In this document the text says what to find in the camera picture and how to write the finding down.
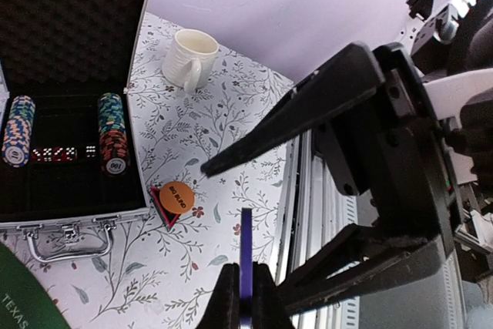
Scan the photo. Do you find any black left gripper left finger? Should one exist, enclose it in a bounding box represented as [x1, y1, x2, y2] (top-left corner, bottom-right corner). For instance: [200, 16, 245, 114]
[196, 264, 240, 329]

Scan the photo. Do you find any black die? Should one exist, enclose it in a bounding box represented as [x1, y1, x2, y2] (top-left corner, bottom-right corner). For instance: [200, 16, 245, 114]
[85, 145, 96, 159]

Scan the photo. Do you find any green and red chip stack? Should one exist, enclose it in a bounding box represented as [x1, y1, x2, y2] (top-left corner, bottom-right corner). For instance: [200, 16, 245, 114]
[97, 92, 129, 176]

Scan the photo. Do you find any orange big blind button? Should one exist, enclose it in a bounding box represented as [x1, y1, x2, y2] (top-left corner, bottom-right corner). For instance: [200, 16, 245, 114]
[159, 181, 195, 215]

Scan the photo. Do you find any aluminium front rail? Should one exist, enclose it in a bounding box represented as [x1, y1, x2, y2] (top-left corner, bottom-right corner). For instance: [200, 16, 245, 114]
[271, 128, 361, 329]

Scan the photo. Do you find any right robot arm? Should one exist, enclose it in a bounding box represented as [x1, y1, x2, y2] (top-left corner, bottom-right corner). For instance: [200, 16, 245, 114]
[199, 0, 492, 328]

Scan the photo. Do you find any white ribbed mug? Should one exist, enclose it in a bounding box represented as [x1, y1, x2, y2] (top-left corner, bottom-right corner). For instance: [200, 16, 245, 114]
[162, 29, 219, 94]

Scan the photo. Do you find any green round poker mat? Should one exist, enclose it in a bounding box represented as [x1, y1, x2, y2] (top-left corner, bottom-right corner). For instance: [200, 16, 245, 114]
[1, 245, 69, 329]

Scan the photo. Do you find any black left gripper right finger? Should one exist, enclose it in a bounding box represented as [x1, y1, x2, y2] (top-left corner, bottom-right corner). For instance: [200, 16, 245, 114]
[252, 263, 294, 329]

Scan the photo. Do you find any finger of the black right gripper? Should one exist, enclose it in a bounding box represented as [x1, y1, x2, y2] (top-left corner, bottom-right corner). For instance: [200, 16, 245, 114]
[200, 42, 384, 177]

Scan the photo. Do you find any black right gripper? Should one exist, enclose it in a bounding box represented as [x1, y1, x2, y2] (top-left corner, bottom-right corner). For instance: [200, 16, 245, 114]
[277, 42, 460, 316]

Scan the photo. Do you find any red dice row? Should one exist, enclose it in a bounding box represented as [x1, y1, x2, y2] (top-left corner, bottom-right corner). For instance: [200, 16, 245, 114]
[31, 146, 78, 163]

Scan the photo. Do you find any aluminium poker chip case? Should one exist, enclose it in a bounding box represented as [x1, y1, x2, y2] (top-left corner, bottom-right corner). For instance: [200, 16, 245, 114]
[1, 0, 149, 264]

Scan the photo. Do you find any black red triangle token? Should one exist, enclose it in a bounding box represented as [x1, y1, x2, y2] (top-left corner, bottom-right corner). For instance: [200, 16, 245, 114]
[149, 186, 181, 230]

